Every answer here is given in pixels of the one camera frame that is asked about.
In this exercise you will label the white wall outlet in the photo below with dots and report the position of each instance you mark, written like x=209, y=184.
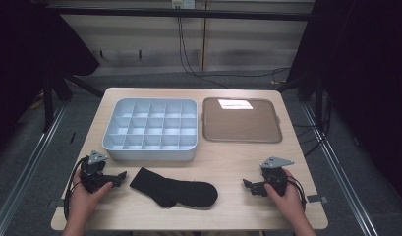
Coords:
x=183, y=4

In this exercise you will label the dark curtain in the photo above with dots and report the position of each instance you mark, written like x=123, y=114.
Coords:
x=21, y=65
x=369, y=82

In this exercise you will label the person's left hand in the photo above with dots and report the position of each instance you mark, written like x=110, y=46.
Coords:
x=84, y=203

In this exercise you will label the black horizontal bar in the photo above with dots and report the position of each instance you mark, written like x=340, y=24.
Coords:
x=156, y=13

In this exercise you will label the grey tape strip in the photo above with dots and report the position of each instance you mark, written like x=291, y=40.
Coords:
x=59, y=203
x=317, y=198

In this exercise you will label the light blue divided organizer box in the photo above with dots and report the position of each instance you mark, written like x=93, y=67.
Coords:
x=152, y=128

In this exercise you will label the black sock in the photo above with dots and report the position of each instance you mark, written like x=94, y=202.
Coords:
x=179, y=193

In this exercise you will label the metal floor rail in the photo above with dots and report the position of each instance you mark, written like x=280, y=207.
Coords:
x=31, y=164
x=336, y=164

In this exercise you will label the black metal stand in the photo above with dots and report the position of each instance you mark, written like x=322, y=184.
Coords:
x=318, y=98
x=48, y=105

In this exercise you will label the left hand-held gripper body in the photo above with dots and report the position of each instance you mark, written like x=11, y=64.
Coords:
x=92, y=173

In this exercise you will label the brown square tray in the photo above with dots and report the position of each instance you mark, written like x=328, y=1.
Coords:
x=241, y=123

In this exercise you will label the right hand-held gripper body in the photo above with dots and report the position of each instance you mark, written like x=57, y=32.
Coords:
x=275, y=177

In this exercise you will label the person's right hand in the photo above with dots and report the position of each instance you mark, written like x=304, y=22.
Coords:
x=290, y=203

